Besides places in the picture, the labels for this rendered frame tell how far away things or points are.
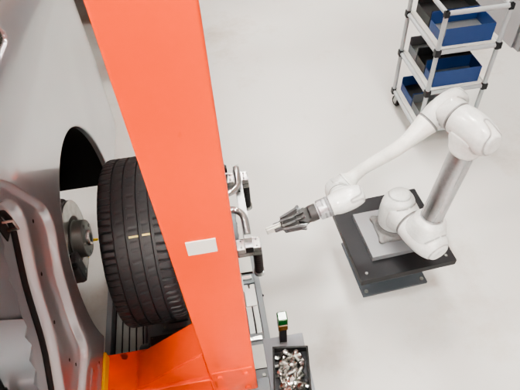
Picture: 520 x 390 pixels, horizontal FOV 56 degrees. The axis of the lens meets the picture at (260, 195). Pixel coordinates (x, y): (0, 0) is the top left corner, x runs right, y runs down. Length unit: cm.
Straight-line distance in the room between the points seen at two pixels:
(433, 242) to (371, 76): 212
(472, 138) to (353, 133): 172
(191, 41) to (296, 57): 361
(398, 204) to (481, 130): 61
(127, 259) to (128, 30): 103
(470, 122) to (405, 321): 118
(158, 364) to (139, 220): 51
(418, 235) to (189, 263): 138
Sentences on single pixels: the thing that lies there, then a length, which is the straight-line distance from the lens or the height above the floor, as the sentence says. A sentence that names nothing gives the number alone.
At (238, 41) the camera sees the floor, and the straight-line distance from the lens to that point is 465.
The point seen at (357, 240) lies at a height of 30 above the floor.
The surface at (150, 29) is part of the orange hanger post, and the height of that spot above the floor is 202.
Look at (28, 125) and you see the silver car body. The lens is 152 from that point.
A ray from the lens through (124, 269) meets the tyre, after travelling 170.
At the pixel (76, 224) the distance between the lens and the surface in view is 205.
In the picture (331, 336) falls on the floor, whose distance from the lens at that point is 266.
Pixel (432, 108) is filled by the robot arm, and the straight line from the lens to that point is 212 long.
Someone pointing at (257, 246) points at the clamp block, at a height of 95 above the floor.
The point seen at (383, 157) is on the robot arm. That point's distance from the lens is 216.
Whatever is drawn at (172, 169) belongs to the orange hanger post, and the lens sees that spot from 96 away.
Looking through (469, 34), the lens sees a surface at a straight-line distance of 323.
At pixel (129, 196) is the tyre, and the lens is 172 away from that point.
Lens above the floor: 240
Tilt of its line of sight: 49 degrees down
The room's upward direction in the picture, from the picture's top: 5 degrees counter-clockwise
